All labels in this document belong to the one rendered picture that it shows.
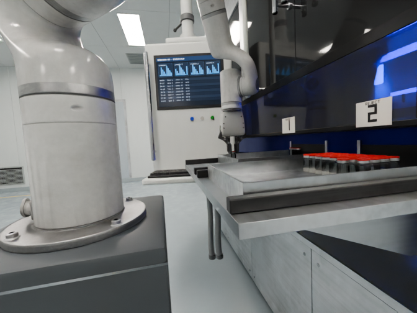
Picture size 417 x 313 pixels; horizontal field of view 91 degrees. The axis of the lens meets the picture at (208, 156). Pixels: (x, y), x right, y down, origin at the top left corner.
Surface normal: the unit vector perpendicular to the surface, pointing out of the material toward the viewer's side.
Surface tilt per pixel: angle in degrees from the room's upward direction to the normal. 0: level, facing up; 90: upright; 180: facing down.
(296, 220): 90
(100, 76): 89
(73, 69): 90
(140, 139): 90
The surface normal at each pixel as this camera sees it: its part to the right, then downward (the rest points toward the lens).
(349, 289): -0.98, 0.07
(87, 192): 0.68, 0.02
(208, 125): 0.01, 0.07
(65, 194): 0.30, 0.06
